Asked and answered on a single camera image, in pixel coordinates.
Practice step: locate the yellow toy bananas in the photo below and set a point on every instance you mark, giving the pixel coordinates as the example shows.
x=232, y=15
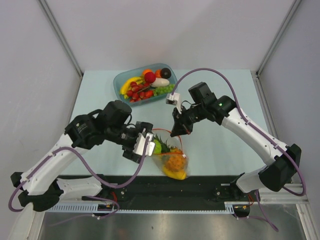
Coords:
x=127, y=84

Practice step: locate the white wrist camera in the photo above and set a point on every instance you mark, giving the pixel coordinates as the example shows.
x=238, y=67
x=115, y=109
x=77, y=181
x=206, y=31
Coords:
x=145, y=144
x=174, y=99

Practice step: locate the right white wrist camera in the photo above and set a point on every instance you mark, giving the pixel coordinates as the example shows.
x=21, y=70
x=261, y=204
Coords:
x=174, y=99

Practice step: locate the clear zip top bag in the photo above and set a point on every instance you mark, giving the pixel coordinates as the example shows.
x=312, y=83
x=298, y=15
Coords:
x=165, y=134

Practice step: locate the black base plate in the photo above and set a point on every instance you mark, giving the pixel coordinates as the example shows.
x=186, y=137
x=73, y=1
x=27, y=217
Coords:
x=161, y=193

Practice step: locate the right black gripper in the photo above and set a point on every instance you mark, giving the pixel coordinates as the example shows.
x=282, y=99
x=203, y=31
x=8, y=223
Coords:
x=181, y=126

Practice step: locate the green toy grapes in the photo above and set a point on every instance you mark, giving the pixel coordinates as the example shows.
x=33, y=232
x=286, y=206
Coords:
x=163, y=90

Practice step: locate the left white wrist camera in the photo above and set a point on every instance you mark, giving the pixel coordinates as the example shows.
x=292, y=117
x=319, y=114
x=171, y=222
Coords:
x=145, y=144

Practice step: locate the red toy apple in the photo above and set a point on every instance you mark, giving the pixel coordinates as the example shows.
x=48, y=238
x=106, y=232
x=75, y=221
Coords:
x=149, y=77

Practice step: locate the toy orange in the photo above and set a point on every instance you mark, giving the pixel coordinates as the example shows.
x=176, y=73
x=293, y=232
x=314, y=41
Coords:
x=146, y=71

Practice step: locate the small orange toy fruit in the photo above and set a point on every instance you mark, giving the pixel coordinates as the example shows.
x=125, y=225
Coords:
x=158, y=73

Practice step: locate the orange yellow toy mango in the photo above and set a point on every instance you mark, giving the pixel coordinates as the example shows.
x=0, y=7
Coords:
x=177, y=175

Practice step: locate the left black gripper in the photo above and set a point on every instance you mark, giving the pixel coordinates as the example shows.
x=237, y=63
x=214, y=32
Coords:
x=140, y=127

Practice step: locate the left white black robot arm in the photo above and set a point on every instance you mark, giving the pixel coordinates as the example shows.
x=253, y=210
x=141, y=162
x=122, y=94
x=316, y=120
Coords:
x=41, y=186

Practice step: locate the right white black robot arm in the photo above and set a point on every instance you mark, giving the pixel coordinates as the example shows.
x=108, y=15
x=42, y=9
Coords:
x=280, y=159

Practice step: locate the dark purple toy fruit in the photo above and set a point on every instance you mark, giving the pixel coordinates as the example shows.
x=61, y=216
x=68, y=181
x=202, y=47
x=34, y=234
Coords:
x=165, y=73

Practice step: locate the teal plastic fruit tray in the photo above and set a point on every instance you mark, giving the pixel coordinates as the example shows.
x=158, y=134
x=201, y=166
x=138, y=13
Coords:
x=121, y=78

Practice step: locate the white toy mushroom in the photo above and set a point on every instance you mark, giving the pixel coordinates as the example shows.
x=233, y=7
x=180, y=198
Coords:
x=160, y=82

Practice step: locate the green toy leafy vegetable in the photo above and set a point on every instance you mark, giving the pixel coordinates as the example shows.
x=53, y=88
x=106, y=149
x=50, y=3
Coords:
x=172, y=157

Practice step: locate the green toy apple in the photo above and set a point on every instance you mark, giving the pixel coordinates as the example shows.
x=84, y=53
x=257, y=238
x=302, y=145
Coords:
x=158, y=147

